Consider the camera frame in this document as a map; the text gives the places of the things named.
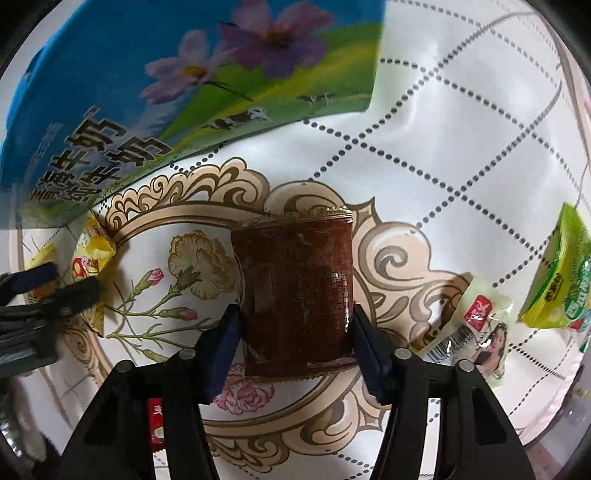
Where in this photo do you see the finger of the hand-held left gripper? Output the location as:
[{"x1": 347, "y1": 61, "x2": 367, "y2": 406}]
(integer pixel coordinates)
[
  {"x1": 28, "y1": 275, "x2": 103, "y2": 320},
  {"x1": 0, "y1": 261, "x2": 60, "y2": 298}
]

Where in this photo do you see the white packet with woman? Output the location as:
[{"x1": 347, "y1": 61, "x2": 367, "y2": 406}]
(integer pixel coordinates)
[{"x1": 416, "y1": 274, "x2": 515, "y2": 381}]

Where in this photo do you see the dark red jerky packet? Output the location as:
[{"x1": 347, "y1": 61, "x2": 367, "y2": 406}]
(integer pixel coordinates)
[{"x1": 230, "y1": 208, "x2": 358, "y2": 379}]

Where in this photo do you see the green colourful candy packet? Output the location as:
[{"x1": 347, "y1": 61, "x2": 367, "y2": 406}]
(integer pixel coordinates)
[{"x1": 517, "y1": 202, "x2": 591, "y2": 354}]

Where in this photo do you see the small red snack packet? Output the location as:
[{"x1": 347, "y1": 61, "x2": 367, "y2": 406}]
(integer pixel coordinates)
[{"x1": 147, "y1": 398, "x2": 169, "y2": 452}]

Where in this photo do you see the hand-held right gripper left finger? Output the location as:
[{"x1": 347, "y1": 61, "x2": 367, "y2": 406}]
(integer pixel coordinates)
[{"x1": 58, "y1": 305, "x2": 245, "y2": 480}]

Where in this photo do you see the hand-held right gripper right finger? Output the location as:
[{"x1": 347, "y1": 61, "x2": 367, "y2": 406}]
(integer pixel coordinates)
[{"x1": 351, "y1": 305, "x2": 529, "y2": 480}]

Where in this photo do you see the yellow mushroom panda snack packet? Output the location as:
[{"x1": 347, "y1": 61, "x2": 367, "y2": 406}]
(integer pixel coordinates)
[{"x1": 69, "y1": 210, "x2": 117, "y2": 335}]

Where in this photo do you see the yellow rice cracker packet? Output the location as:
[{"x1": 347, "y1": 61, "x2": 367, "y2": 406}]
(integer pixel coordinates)
[{"x1": 23, "y1": 242, "x2": 61, "y2": 305}]

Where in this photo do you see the printed blue cardboard box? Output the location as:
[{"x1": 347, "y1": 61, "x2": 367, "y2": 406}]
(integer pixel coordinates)
[{"x1": 0, "y1": 0, "x2": 386, "y2": 232}]

